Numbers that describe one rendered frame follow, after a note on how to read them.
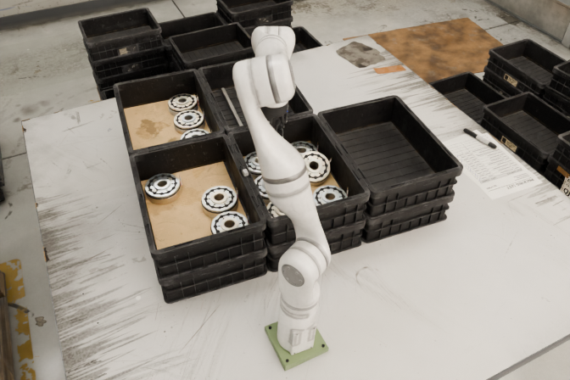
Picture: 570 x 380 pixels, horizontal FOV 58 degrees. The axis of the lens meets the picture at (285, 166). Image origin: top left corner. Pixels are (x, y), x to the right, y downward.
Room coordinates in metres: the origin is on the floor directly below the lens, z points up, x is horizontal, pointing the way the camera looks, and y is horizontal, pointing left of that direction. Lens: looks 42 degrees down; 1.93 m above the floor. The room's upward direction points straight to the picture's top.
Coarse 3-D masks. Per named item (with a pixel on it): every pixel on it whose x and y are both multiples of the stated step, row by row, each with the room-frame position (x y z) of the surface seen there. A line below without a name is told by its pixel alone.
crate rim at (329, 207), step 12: (288, 120) 1.31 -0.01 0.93; (240, 132) 1.26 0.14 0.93; (324, 132) 1.26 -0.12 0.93; (336, 144) 1.20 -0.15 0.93; (240, 156) 1.14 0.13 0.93; (348, 168) 1.10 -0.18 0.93; (252, 180) 1.04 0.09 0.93; (360, 180) 1.04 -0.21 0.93; (264, 204) 0.95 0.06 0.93; (324, 204) 0.95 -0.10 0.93; (336, 204) 0.95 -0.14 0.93; (348, 204) 0.96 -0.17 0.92
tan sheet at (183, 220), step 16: (176, 176) 1.16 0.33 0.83; (192, 176) 1.16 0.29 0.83; (208, 176) 1.16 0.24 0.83; (224, 176) 1.16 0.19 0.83; (144, 192) 1.09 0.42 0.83; (192, 192) 1.09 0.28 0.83; (160, 208) 1.03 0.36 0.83; (176, 208) 1.03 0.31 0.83; (192, 208) 1.03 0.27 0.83; (240, 208) 1.03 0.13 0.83; (160, 224) 0.97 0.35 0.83; (176, 224) 0.97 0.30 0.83; (192, 224) 0.97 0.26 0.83; (208, 224) 0.97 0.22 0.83; (160, 240) 0.91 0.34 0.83; (176, 240) 0.91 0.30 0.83
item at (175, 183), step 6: (162, 174) 1.14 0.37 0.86; (168, 174) 1.14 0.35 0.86; (150, 180) 1.11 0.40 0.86; (156, 180) 1.11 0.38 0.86; (174, 180) 1.12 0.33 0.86; (150, 186) 1.09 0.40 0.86; (174, 186) 1.09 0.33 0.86; (150, 192) 1.06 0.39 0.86; (156, 192) 1.06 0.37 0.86; (162, 192) 1.06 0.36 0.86; (168, 192) 1.07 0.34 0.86; (174, 192) 1.06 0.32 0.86
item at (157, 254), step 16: (176, 144) 1.20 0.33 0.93; (192, 144) 1.20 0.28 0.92; (144, 208) 0.93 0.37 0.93; (256, 208) 0.93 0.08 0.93; (144, 224) 0.88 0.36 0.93; (256, 224) 0.88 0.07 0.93; (192, 240) 0.83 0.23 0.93; (208, 240) 0.83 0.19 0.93; (224, 240) 0.84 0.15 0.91; (160, 256) 0.78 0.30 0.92
